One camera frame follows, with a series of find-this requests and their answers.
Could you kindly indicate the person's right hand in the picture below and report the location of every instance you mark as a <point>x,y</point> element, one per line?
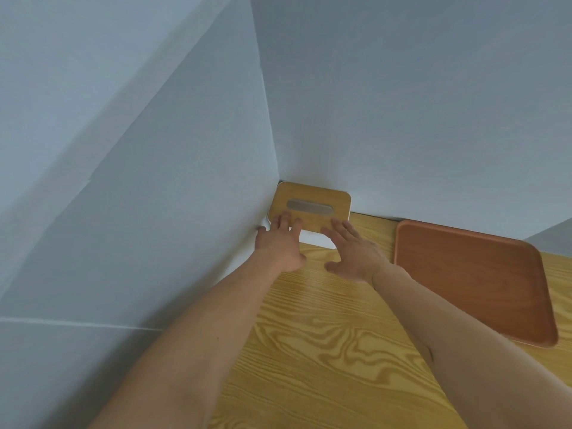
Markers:
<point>355,259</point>

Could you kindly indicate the person's left hand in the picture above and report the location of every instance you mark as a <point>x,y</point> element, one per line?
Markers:
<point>279,245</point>

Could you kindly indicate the person's right thumb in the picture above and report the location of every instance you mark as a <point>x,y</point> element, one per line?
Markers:
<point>334,267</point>

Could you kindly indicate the person's left fingers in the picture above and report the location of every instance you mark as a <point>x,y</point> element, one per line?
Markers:
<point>286,222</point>

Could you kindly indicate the white tissue box wooden lid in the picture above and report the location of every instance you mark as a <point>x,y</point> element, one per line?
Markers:
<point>313,203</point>

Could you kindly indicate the person's right forearm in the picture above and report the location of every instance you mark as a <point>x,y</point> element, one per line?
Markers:
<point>460,348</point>

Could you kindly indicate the person's left forearm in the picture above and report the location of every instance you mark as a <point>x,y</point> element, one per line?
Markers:
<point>201,348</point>

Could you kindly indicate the brown wooden tray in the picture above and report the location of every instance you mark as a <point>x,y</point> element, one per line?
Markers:
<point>473,281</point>

